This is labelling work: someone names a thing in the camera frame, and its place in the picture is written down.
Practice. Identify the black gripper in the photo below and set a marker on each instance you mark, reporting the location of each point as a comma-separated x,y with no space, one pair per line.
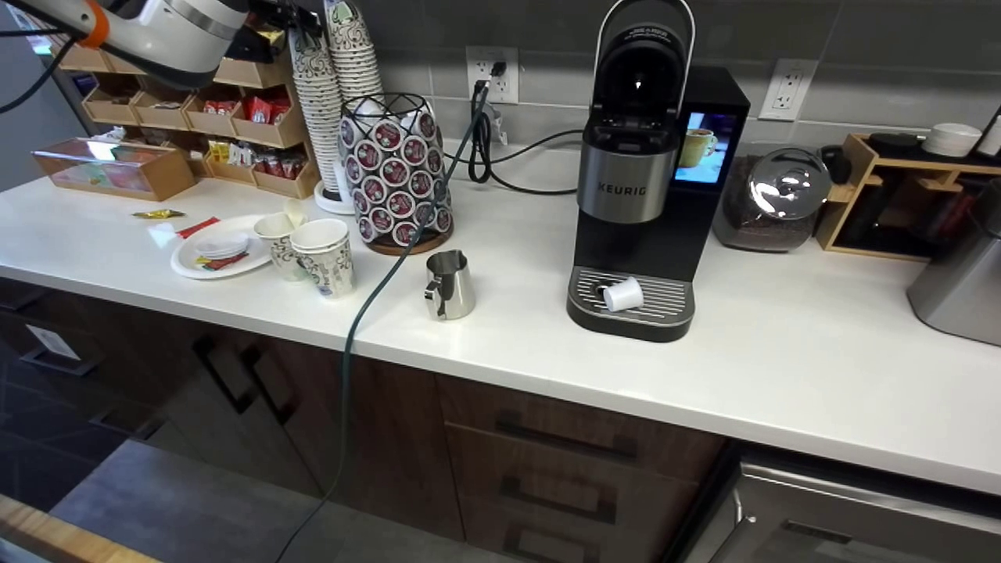
247,48

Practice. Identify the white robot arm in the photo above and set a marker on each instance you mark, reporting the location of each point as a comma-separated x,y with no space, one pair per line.
176,37

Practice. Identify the yellow packet pile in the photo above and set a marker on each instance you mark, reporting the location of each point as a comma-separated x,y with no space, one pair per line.
271,39
219,151

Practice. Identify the red packet pile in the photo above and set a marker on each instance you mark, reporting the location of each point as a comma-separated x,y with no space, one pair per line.
271,107
281,164
223,106

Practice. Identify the white plate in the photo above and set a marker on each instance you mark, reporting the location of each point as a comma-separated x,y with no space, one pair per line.
192,260

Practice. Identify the wooden condiment organizer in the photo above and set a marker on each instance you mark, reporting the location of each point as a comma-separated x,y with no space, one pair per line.
267,132

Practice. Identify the wooden tea box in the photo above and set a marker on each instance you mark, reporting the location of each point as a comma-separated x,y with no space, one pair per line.
157,181

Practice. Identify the beige stir stick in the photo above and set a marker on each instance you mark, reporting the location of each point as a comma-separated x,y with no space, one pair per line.
295,214

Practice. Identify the long yellow packet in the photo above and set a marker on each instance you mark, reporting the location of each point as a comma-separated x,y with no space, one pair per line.
157,214

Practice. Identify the upright printed paper cup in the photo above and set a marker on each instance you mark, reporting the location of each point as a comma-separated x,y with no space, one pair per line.
272,246
328,260

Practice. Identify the black plug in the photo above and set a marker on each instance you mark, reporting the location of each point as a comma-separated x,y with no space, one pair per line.
499,70

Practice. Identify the steel milk pitcher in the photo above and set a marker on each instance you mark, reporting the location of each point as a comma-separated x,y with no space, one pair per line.
450,287

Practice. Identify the white label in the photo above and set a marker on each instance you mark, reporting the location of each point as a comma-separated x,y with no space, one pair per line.
50,342

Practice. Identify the dark wooden base cabinet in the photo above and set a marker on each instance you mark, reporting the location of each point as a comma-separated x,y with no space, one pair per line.
395,438

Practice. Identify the black coffee machine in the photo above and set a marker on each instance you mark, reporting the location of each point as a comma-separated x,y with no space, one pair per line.
636,238

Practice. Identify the white coffee pod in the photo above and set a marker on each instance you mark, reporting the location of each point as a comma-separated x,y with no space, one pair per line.
625,297

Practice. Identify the wooden table top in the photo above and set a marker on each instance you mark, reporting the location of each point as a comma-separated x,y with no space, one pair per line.
50,536

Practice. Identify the round steel appliance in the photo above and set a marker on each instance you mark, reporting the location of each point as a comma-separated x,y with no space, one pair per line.
770,206

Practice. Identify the small black object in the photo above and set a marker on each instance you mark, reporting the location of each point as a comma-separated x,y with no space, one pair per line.
835,164

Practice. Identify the wooden rack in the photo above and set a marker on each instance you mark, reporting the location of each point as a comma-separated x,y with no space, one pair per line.
941,164

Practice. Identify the white round container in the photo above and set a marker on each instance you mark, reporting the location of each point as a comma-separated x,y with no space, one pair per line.
953,141

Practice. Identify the white object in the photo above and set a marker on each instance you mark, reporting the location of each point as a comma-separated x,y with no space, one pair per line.
992,136

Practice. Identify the stainless steel bin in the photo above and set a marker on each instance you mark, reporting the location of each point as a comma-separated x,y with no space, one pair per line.
958,292

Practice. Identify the stainless undercounter appliance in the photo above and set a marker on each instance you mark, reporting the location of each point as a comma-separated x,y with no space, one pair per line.
834,532

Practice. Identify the white wall outlet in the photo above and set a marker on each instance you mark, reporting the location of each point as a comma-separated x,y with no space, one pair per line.
477,61
786,95

